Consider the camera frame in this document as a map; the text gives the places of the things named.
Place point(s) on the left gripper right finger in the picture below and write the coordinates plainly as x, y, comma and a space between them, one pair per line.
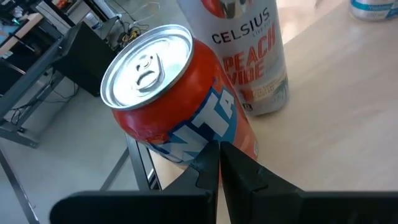
295, 208

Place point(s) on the black aluminium rig frame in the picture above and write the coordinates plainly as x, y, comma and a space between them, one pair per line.
18, 186

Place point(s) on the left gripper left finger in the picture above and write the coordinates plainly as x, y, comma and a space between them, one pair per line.
140, 208

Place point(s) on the black computer tower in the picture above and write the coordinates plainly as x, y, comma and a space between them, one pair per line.
84, 59

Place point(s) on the red Fanta strawberry can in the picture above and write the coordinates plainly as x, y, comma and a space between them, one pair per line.
174, 105

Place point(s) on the wooden workbench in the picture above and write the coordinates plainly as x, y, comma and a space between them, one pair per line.
28, 81

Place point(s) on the white Celsius palm can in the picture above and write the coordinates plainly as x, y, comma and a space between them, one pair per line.
248, 56

